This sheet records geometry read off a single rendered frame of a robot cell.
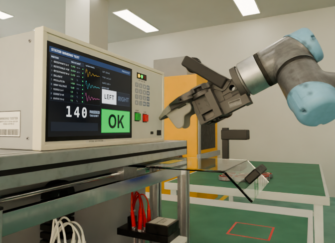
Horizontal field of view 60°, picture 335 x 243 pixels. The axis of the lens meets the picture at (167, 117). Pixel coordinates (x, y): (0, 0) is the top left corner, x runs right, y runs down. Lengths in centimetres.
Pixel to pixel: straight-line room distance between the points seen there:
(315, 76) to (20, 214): 50
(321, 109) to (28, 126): 48
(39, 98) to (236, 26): 584
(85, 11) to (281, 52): 447
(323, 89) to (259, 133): 529
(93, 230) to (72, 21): 445
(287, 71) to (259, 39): 550
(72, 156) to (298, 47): 45
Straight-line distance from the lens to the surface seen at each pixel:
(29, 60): 55
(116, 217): 91
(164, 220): 77
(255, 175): 67
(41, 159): 48
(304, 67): 56
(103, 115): 62
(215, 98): 62
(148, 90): 79
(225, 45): 618
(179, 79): 432
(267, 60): 60
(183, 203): 93
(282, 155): 577
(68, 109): 55
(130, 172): 75
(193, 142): 417
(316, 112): 53
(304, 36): 61
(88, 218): 81
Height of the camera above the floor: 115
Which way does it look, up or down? 2 degrees up
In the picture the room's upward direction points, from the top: straight up
